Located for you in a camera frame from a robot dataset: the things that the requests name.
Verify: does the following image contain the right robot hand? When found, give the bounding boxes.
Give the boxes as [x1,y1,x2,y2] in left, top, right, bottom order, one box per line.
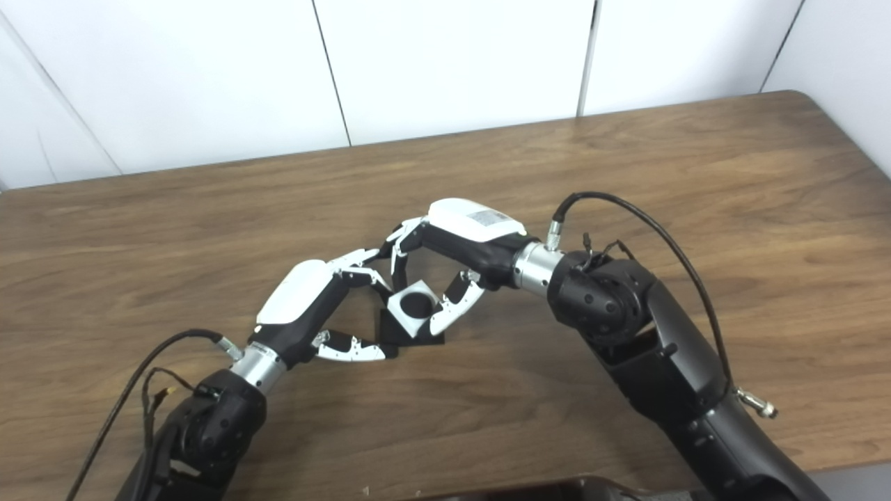
[378,198,540,337]

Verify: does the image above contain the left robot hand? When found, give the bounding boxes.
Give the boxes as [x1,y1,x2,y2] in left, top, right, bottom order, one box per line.
[248,248,399,369]

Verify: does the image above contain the black peg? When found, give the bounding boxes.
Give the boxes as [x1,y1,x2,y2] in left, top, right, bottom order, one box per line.
[376,292,446,347]

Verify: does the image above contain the white square piece with hole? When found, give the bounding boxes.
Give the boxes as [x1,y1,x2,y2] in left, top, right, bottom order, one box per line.
[386,280,441,339]

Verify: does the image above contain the thin black right arm wires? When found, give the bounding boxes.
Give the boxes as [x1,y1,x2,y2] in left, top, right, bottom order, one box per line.
[581,233,638,269]

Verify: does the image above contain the thin yellow-tipped left arm wires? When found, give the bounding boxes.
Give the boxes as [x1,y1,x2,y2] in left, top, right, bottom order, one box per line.
[141,367,199,453]

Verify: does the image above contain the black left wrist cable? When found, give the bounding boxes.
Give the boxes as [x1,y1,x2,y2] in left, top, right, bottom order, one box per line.
[66,329,244,501]

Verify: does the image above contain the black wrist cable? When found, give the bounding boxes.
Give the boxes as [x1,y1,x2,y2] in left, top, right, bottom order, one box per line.
[66,329,244,501]
[546,191,779,420]

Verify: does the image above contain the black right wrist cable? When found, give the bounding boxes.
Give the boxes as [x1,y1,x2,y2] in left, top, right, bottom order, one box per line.
[546,191,779,420]

